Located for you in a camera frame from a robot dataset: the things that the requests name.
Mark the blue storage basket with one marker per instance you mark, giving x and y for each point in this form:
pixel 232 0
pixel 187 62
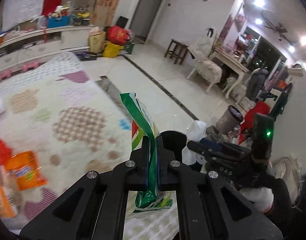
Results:
pixel 58 22

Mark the white upholstered chair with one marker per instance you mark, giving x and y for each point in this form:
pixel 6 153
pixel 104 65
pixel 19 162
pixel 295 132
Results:
pixel 200 51

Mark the orange Crestor medicine box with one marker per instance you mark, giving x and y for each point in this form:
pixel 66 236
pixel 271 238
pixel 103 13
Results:
pixel 8 206

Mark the white dining table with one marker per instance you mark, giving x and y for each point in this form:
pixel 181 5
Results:
pixel 232 64

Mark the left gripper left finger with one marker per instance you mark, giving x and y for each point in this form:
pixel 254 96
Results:
pixel 93 208

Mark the white TV cabinet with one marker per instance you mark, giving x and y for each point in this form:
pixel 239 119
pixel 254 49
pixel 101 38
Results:
pixel 39 45

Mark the grey floor waste bin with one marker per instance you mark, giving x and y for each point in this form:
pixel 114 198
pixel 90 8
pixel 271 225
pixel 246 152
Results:
pixel 229 120

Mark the red plastic wrapper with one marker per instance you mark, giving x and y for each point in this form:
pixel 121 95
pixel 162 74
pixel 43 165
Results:
pixel 5 153

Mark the cardboard gift box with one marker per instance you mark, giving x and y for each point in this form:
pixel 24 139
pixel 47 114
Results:
pixel 97 42

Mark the white quilted TV cover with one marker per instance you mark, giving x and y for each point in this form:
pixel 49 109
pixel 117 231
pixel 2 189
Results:
pixel 18 11

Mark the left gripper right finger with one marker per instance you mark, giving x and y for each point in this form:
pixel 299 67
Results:
pixel 209 208

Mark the black trash bin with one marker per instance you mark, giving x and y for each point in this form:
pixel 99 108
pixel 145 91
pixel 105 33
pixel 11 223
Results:
pixel 176 154

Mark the red gift bag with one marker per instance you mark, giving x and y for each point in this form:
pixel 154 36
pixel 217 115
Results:
pixel 118 35

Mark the orange candy wrapper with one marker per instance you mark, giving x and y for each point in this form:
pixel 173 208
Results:
pixel 26 171

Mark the brown wooden stool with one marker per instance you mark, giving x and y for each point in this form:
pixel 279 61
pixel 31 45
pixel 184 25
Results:
pixel 177 50

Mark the patchwork quilted table cover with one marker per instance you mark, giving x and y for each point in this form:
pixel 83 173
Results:
pixel 68 121

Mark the yellow bag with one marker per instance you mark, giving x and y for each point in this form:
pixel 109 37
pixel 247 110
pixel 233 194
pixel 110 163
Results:
pixel 112 50

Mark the green plastic snack bag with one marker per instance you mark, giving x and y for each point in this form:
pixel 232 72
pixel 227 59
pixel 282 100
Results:
pixel 144 154

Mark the right gloved hand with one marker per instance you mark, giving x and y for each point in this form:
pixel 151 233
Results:
pixel 262 197

